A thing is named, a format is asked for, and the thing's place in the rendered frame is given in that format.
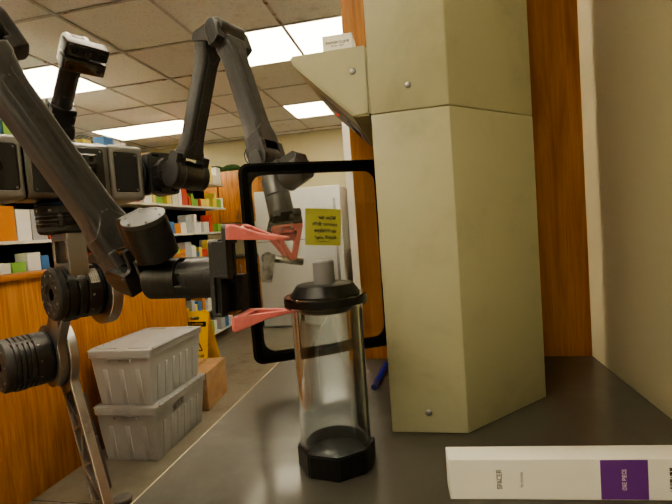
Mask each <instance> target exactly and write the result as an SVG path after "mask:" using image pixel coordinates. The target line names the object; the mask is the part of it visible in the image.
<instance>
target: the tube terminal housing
mask: <svg viewBox="0 0 672 504"><path fill-rule="evenodd" d="M363 4H364V18H365V33H366V48H367V62H368V77H369V92H370V106H371V114H372V115H371V122H372V137H373V151H374V166H375V181H376V195H377V210H378V225H379V239H380V254H381V269H382V283H383V298H384V313H385V327H386V342H387V357H388V371H389V386H390V400H391V415H392V430H393V432H438V433H470V432H472V431H474V430H476V429H478V428H480V427H482V426H485V425H487V424H489V423H491V422H493V421H495V420H497V419H499V418H502V417H504V416H506V415H508V414H510V413H512V412H514V411H516V410H518V409H521V408H523V407H525V406H527V405H529V404H531V403H533V402H535V401H538V400H540V399H542V398H544V397H546V383H545V363H544V343H543V322H542V302H541V282H540V262H539V242H538V221H537V201H536V181H535V161H534V141H533V121H532V103H531V83H530V63H529V43H528V23H527V2H526V0H363Z"/></svg>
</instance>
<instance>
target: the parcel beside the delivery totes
mask: <svg viewBox="0 0 672 504"><path fill-rule="evenodd" d="M198 373H205V374H204V375H205V380H204V381H203V404H202V411H210V410H211V409H212V407H213V406H214V405H215V404H216V403H217V402H218V401H219V400H220V399H221V397H222V396H223V395H224V394H225V393H226V392H227V390H228V389H227V377H226V366H225V357H216V358H198Z"/></svg>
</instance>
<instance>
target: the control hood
mask: <svg viewBox="0 0 672 504"><path fill-rule="evenodd" d="M290 62H291V63H292V66H293V67H294V68H295V69H296V70H297V72H298V73H299V74H300V75H301V76H302V78H303V79H304V80H305V81H306V82H307V83H308V85H309V86H310V87H311V88H312V89H313V91H314V92H315V93H316V94H317V95H318V96H319V98H320V99H321V100H322V101H323V102H324V104H325V105H326V106H327V107H328V108H329V109H330V111H331V112H332V113H333V114H334V115H335V116H336V117H337V118H338V119H339V117H338V116H337V115H336V114H335V112H334V111H333V110H332V109H331V108H330V106H329V105H328V104H327V103H326V102H325V100H324V99H323V98H322V97H324V98H325V99H326V100H327V101H328V102H330V103H331V104H332V105H333V106H334V107H336V108H337V109H338V110H339V111H340V112H341V113H343V114H344V115H345V116H346V117H347V118H349V119H350V120H351V121H352V122H353V123H354V124H356V125H357V126H358V127H359V128H360V130H361V131H362V133H363V134H364V136H365V137H366V138H367V140H368V141H369V143H370V144H371V145H370V144H369V145H370V146H372V147H373V137H372V122H371V115H372V114H371V106H370V92H369V77H368V62H367V48H366V47H365V46H364V45H363V46H356V47H350V48H343V49H337V50H331V51H324V52H318V53H311V54H305V55H298V56H292V58H291V59H290ZM321 96H322V97H321Z"/></svg>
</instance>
